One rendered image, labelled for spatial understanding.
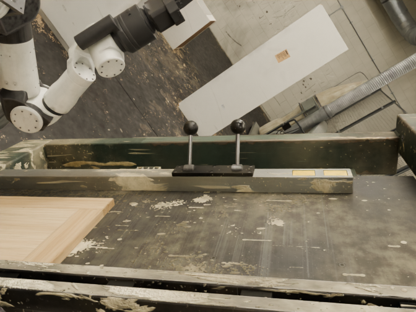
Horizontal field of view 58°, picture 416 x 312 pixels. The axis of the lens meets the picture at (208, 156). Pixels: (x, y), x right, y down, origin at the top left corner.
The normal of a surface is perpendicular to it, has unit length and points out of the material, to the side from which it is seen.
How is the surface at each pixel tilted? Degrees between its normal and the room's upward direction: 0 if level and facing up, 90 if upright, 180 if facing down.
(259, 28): 90
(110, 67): 86
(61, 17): 90
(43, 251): 59
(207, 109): 90
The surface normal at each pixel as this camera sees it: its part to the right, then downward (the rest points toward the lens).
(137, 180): -0.21, 0.36
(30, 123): -0.01, 0.61
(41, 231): -0.09, -0.94
